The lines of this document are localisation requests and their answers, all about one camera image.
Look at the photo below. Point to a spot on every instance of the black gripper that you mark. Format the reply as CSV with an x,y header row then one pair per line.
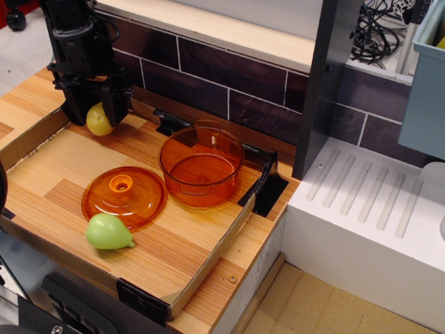
x,y
84,68

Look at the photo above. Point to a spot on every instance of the yellow plastic potato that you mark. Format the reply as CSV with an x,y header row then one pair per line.
x,y
97,121

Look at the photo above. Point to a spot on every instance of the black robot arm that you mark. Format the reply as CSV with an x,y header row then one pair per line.
x,y
73,14

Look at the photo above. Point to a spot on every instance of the orange transparent pot lid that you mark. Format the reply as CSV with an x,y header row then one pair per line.
x,y
135,195

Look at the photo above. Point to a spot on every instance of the orange transparent pot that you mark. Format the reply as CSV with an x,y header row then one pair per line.
x,y
201,164

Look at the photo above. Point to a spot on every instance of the cardboard fence with black tape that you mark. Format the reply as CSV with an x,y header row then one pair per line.
x,y
187,264

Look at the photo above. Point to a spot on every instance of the green plastic pear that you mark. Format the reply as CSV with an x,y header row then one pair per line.
x,y
108,232

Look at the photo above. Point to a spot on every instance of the white drainboard sink unit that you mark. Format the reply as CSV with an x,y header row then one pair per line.
x,y
372,226

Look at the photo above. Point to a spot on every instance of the light blue plastic bin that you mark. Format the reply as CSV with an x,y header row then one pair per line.
x,y
423,123

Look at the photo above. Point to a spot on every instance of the dark grey shelf post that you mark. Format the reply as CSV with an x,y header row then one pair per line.
x,y
334,42

